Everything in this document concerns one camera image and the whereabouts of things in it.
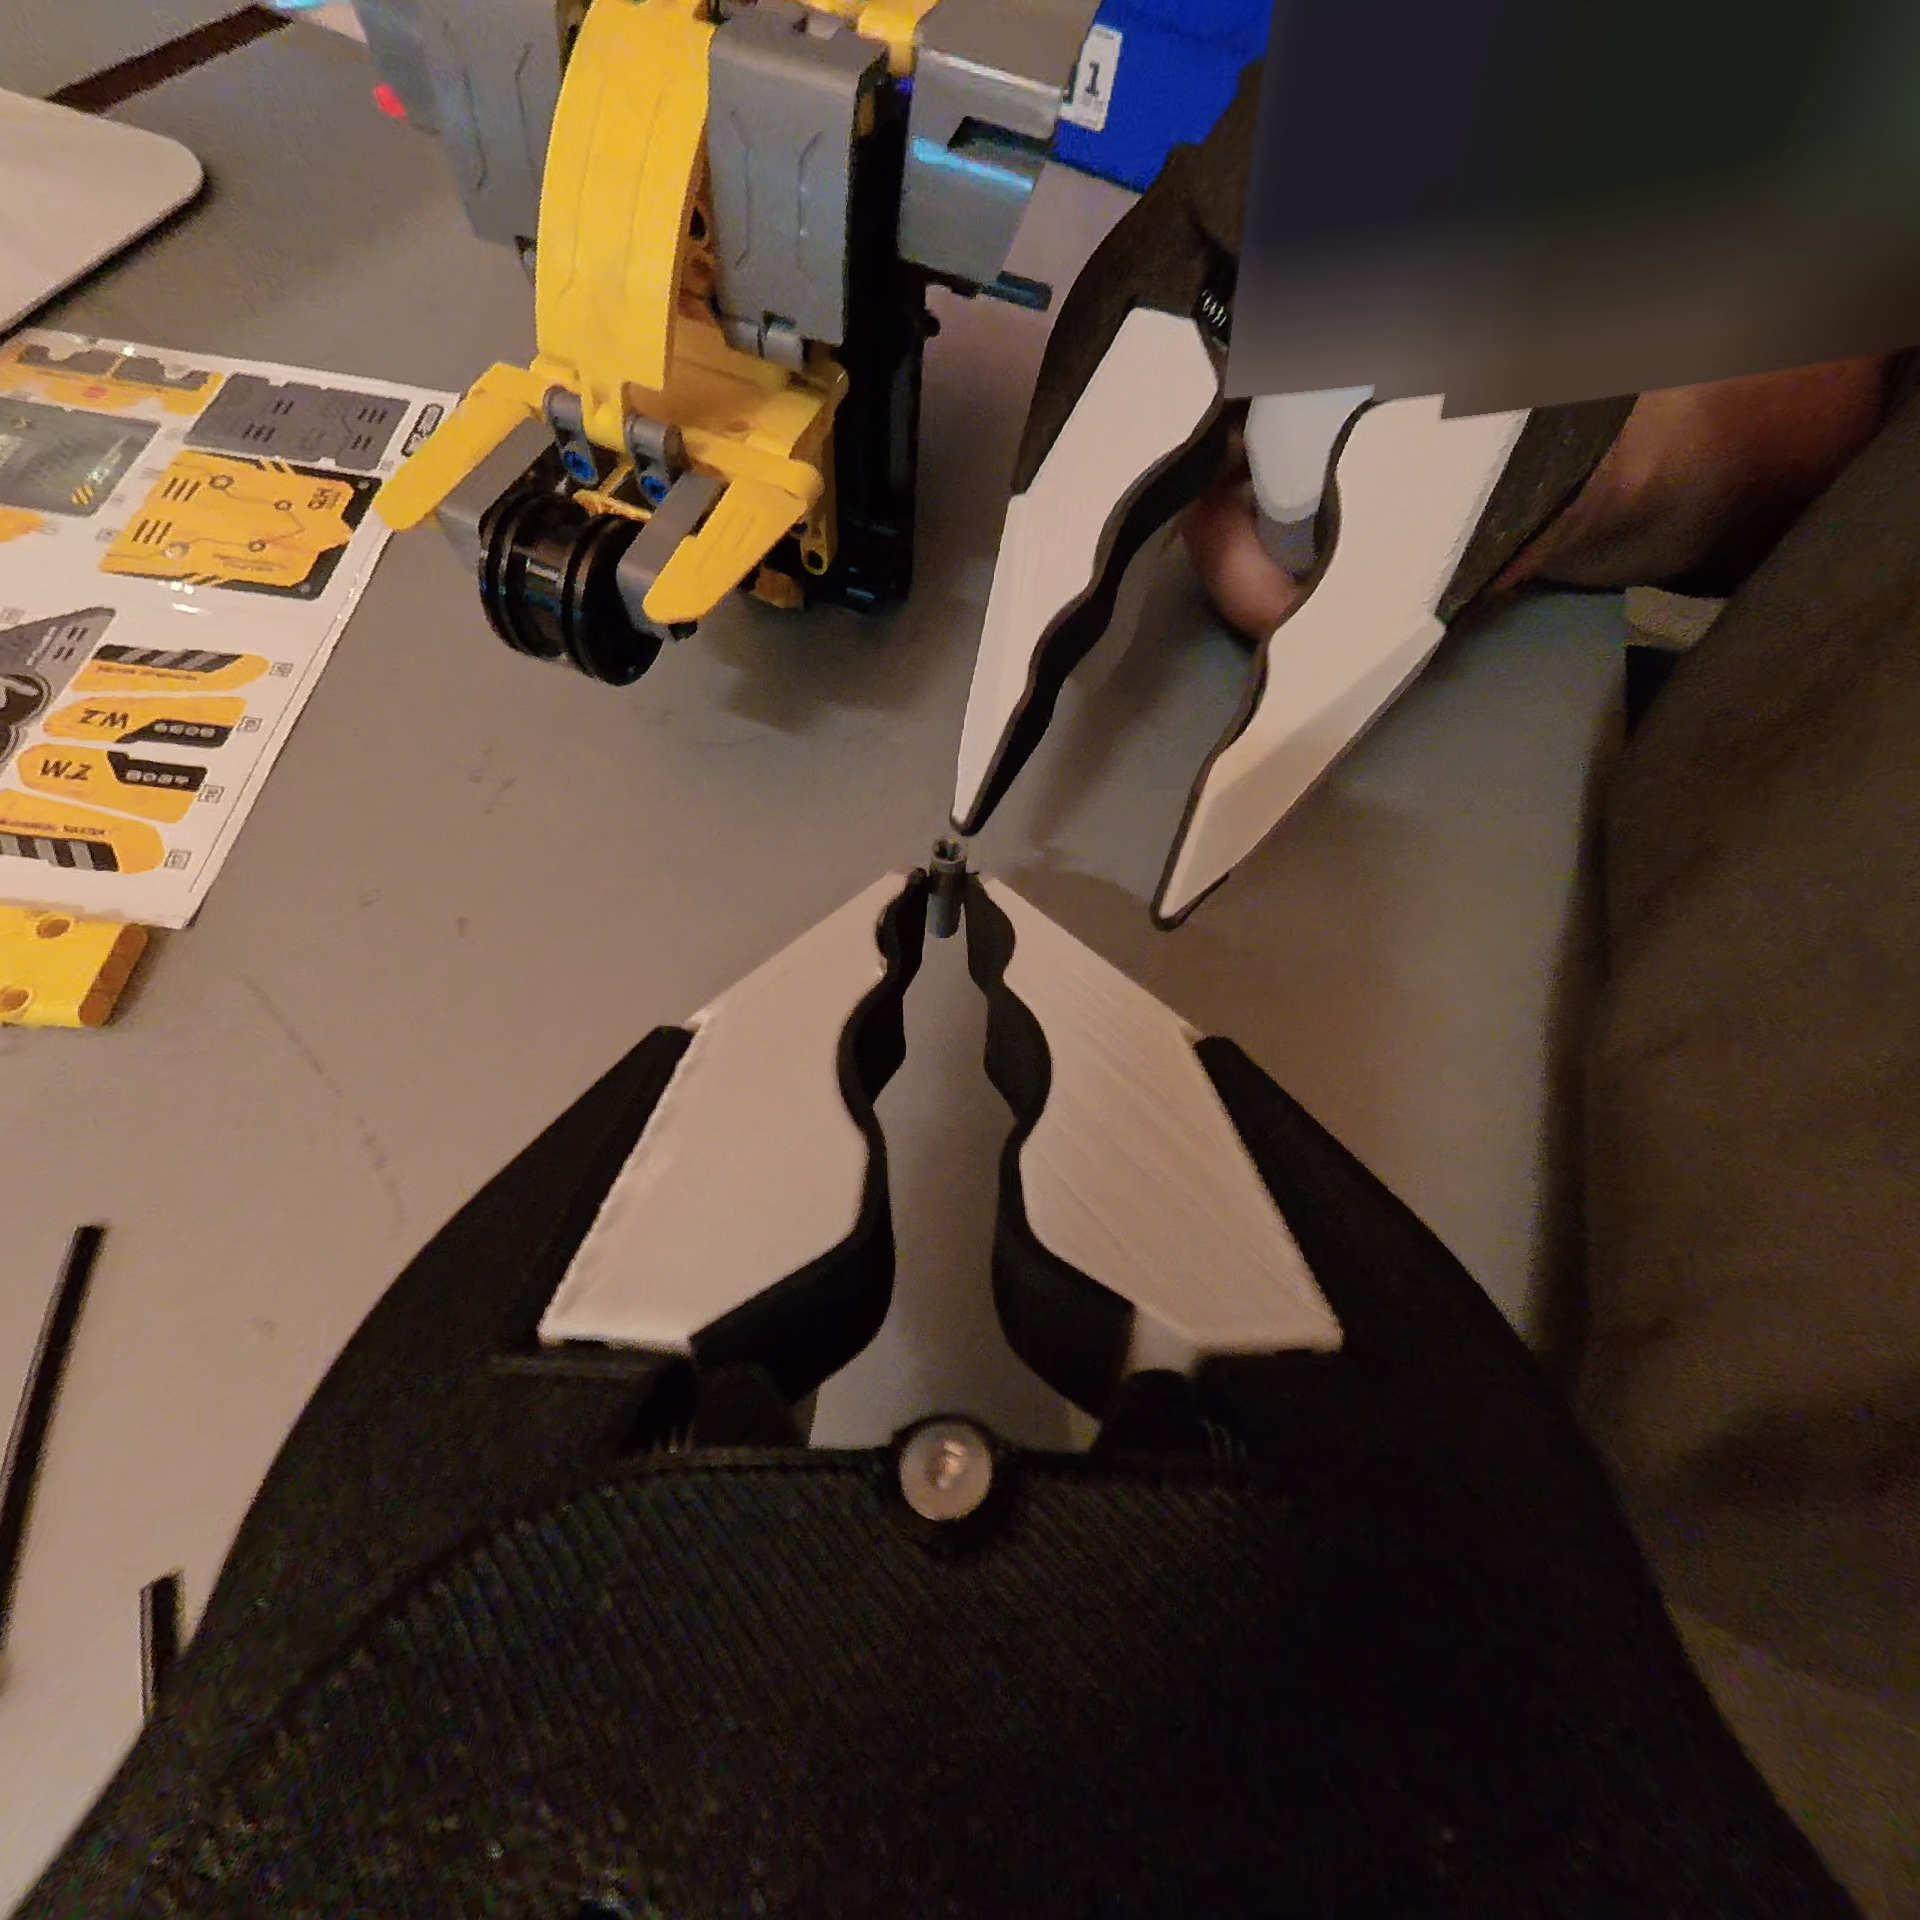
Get person's right hand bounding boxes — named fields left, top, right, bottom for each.
left=1181, top=442, right=1328, bottom=640

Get yellow grey toy vehicle model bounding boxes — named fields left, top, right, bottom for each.
left=352, top=0, right=1103, bottom=683

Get blue plastic bin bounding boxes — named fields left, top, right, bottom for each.
left=1049, top=0, right=1278, bottom=190

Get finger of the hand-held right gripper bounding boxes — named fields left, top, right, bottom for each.
left=1153, top=411, right=1530, bottom=923
left=950, top=307, right=1225, bottom=835

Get yellow black sticker sheet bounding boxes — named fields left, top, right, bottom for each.
left=0, top=326, right=458, bottom=933

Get person's olive trousers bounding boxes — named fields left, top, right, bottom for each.
left=1528, top=420, right=1920, bottom=1920

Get yellow perforated toy plate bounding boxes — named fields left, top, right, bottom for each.
left=0, top=902, right=153, bottom=1028

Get person's right forearm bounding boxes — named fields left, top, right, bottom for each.
left=1500, top=351, right=1900, bottom=595

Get white book stand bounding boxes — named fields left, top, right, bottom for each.
left=0, top=87, right=206, bottom=335

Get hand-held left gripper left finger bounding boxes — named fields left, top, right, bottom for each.
left=536, top=874, right=921, bottom=1383

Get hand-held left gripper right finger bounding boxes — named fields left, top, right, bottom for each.
left=967, top=877, right=1341, bottom=1420

